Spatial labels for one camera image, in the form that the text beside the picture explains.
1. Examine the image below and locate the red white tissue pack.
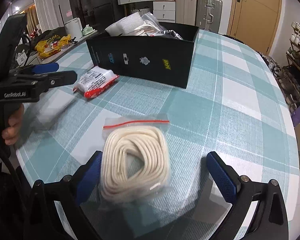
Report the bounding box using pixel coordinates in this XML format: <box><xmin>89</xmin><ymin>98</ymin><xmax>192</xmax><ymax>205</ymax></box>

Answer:
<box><xmin>73</xmin><ymin>66</ymin><xmax>119</xmax><ymax>99</ymax></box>

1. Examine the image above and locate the bagged cream rope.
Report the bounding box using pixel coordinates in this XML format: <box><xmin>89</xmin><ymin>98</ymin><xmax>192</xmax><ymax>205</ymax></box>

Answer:
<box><xmin>99</xmin><ymin>114</ymin><xmax>172</xmax><ymax>204</ymax></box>

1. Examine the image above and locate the white foam block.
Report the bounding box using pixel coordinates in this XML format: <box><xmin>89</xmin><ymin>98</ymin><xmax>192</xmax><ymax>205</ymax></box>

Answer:
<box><xmin>105</xmin><ymin>12</ymin><xmax>144</xmax><ymax>36</ymax></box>

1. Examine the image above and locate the bagged white cable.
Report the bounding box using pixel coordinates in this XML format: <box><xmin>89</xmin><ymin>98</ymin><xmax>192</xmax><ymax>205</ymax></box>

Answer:
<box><xmin>132</xmin><ymin>12</ymin><xmax>168</xmax><ymax>37</ymax></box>

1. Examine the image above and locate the white printed pouch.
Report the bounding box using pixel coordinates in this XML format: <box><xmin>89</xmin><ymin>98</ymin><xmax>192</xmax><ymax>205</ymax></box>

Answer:
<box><xmin>146</xmin><ymin>30</ymin><xmax>183</xmax><ymax>40</ymax></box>

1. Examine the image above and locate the grey side cabinet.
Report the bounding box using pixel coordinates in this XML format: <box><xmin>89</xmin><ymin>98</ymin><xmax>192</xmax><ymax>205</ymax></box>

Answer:
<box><xmin>27</xmin><ymin>30</ymin><xmax>98</xmax><ymax>65</ymax></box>

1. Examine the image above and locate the yellow plastic bag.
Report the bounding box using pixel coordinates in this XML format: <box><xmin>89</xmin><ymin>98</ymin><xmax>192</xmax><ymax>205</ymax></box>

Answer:
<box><xmin>35</xmin><ymin>34</ymin><xmax>71</xmax><ymax>60</ymax></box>

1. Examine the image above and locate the white trash bin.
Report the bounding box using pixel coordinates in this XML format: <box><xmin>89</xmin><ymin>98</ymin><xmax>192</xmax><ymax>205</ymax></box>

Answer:
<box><xmin>64</xmin><ymin>17</ymin><xmax>83</xmax><ymax>41</ymax></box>

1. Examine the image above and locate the green white sneaker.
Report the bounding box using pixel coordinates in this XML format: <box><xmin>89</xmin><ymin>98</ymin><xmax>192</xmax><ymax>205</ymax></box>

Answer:
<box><xmin>82</xmin><ymin>24</ymin><xmax>94</xmax><ymax>36</ymax></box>

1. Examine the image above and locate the dark refrigerator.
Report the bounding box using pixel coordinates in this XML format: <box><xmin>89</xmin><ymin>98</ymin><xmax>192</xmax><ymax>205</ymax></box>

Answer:
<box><xmin>91</xmin><ymin>0</ymin><xmax>124</xmax><ymax>32</ymax></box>

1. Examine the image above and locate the black cardboard box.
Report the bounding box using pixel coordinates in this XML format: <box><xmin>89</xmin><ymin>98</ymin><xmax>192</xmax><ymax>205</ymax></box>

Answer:
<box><xmin>86</xmin><ymin>22</ymin><xmax>199</xmax><ymax>88</ymax></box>

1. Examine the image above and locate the checkered tablecloth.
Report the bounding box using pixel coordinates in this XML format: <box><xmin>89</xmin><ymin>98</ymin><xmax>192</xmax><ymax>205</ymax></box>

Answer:
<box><xmin>16</xmin><ymin>31</ymin><xmax>299</xmax><ymax>239</ymax></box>

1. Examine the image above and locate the white drawer desk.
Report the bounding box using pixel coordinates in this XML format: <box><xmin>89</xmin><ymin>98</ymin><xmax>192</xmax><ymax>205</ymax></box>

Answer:
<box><xmin>117</xmin><ymin>0</ymin><xmax>176</xmax><ymax>23</ymax></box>

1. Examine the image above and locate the beige suitcase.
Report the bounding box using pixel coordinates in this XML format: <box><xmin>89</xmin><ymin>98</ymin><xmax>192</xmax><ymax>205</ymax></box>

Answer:
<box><xmin>175</xmin><ymin>0</ymin><xmax>197</xmax><ymax>25</ymax></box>

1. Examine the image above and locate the silver suitcase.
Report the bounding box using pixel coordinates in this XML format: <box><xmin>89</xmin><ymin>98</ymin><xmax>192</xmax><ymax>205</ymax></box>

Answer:
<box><xmin>196</xmin><ymin>0</ymin><xmax>223</xmax><ymax>33</ymax></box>

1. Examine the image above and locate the wooden door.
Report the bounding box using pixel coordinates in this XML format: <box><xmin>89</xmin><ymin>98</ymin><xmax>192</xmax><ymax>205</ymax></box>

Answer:
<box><xmin>227</xmin><ymin>0</ymin><xmax>282</xmax><ymax>55</ymax></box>

